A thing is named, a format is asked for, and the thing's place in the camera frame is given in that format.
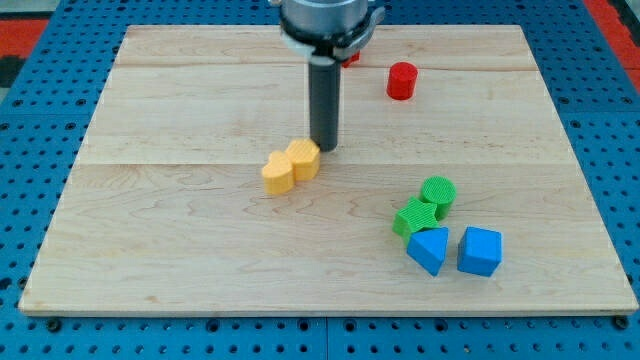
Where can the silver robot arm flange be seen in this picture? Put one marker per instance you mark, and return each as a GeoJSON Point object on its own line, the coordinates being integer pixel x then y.
{"type": "Point", "coordinates": [326, 32]}

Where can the green star block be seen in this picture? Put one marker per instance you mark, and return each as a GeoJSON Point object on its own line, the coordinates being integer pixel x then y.
{"type": "Point", "coordinates": [415, 217]}

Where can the red star block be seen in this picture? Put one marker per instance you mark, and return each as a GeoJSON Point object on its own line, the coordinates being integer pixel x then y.
{"type": "Point", "coordinates": [353, 59]}

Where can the yellow pentagon block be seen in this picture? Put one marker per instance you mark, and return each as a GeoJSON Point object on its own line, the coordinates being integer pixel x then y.
{"type": "Point", "coordinates": [304, 155]}

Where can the yellow heart block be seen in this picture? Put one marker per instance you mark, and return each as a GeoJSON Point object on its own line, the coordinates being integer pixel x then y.
{"type": "Point", "coordinates": [278, 173]}

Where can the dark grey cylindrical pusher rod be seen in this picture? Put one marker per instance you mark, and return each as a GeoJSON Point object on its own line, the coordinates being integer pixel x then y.
{"type": "Point", "coordinates": [324, 100]}

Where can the green cylinder block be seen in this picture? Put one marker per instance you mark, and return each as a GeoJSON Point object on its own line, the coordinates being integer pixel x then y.
{"type": "Point", "coordinates": [441, 192]}

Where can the blue triangle block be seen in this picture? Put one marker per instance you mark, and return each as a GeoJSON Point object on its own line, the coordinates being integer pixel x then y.
{"type": "Point", "coordinates": [428, 248]}

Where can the red cylinder block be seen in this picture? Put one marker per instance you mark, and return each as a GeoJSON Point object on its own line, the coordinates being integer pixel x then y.
{"type": "Point", "coordinates": [402, 80]}

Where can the blue cube block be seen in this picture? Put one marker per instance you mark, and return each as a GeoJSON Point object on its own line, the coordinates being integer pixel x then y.
{"type": "Point", "coordinates": [480, 251]}

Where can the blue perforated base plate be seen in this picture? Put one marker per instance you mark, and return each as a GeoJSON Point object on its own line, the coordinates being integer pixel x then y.
{"type": "Point", "coordinates": [56, 55]}

